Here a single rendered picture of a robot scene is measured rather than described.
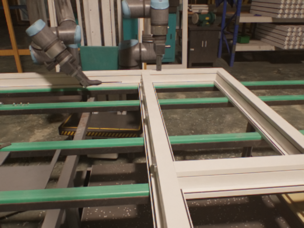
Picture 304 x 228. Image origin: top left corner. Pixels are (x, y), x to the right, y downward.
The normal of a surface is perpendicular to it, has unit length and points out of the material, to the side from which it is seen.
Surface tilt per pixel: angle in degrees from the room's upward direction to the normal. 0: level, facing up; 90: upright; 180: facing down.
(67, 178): 0
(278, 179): 90
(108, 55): 90
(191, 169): 0
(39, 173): 0
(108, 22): 90
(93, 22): 90
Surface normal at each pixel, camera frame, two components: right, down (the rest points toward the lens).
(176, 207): 0.00, -0.90
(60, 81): 0.08, 0.43
